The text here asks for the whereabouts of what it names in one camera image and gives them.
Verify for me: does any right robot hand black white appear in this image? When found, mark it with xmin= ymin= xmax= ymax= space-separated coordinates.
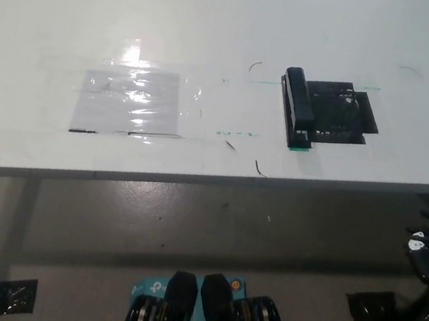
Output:
xmin=398 ymin=207 xmax=429 ymax=285

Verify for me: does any clear plastic taped sheet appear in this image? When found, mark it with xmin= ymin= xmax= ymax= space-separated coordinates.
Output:
xmin=68 ymin=60 xmax=187 ymax=146

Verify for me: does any black stapler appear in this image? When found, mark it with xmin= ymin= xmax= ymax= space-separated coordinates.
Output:
xmin=273 ymin=64 xmax=323 ymax=152

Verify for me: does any black tape mark on desk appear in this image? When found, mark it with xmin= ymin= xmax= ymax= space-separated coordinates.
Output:
xmin=298 ymin=76 xmax=385 ymax=151

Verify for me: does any black floor tape patch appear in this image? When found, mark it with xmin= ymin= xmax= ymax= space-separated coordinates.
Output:
xmin=342 ymin=286 xmax=399 ymax=321
xmin=0 ymin=274 xmax=40 ymax=321

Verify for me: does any clear plastic film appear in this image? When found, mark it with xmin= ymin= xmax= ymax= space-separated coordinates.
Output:
xmin=59 ymin=29 xmax=211 ymax=152

